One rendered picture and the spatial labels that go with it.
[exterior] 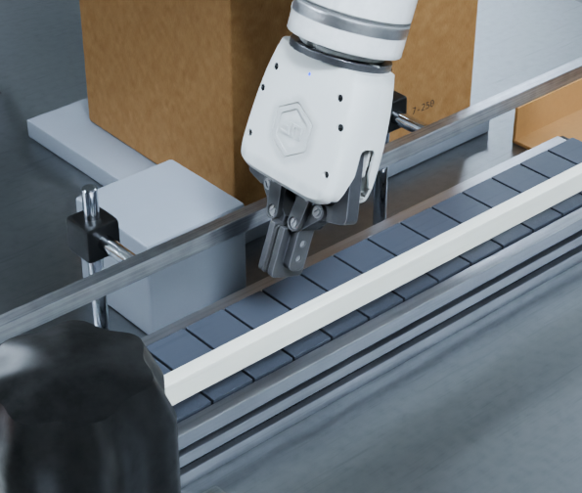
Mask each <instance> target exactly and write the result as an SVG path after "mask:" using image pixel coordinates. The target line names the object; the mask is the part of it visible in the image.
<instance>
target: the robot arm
mask: <svg viewBox="0 0 582 493"><path fill-rule="evenodd" d="M417 3H418V0H293V1H292V3H291V13H290V17H289V20H288V24H287V27H288V29H289V30H290V31H291V32H292V33H293V34H292V35H291V36H284V37H283V38H282V40H281V41H280V43H279V45H278V47H277V48H276V50H275V52H274V54H273V56H272V58H271V61H270V63H269V65H268V67H267V69H266V71H265V73H264V76H263V78H262V81H261V83H260V86H259V89H258V91H257V94H256V97H255V100H254V103H253V106H252V109H251V112H250V115H249V118H248V122H247V125H246V131H245V135H244V139H243V142H242V149H241V152H242V156H243V158H244V160H245V161H246V163H247V164H248V165H249V171H250V172H251V173H252V174H253V176H254V177H255V178H256V179H257V180H258V181H259V182H260V183H261V184H263V186H264V190H265V193H266V196H267V205H266V213H267V216H268V217H269V218H272V219H271V221H270V224H269V228H268V232H267V235H266V239H265V243H264V246H263V250H262V253H261V256H260V260H259V264H258V268H259V269H260V270H262V271H263V272H268V275H270V276H271V277H273V278H283V277H293V276H299V275H300V274H301V273H302V271H303V267H304V264H305V260H306V257H307V253H308V250H309V247H310V244H311V240H312V237H313V233H314V231H315V230H321V229H322V228H323V227H324V225H325V224H327V223H333V224H337V225H354V224H356V222H357V220H358V212H359V203H360V202H364V201H365V200H366V199H367V198H368V196H369V194H370V193H371V191H372V189H373V186H374V183H375V180H376V177H377V174H378V170H379V167H380V163H381V156H382V152H383V148H384V143H385V139H386V134H387V129H388V124H389V119H390V113H391V106H392V98H393V88H394V74H393V73H392V72H390V71H391V68H392V61H396V60H399V59H400V58H401V57H402V53H403V50H404V46H405V43H406V40H407V36H408V33H409V29H410V26H411V22H412V19H413V15H414V13H415V9H416V6H417ZM334 202H336V203H334ZM312 203H315V204H314V205H312Z"/></svg>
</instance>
